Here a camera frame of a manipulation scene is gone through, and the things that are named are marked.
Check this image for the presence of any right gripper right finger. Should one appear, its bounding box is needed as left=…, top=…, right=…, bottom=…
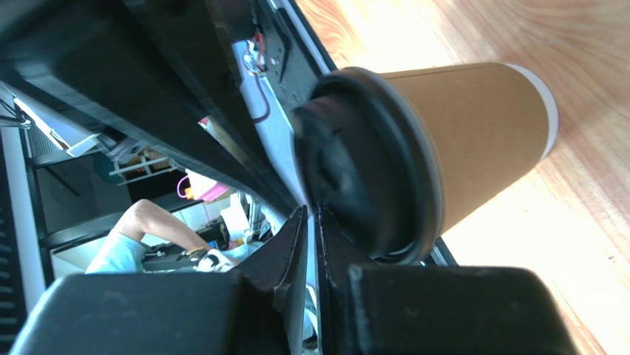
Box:
left=314, top=208, right=577, bottom=354

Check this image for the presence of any black cup lid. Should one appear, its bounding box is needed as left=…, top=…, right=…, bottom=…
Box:
left=289, top=67, right=444, bottom=264

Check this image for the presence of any brown paper coffee cup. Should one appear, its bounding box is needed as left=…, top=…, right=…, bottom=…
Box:
left=385, top=63, right=560, bottom=231

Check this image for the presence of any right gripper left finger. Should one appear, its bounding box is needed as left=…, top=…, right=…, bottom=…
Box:
left=11, top=207, right=308, bottom=354

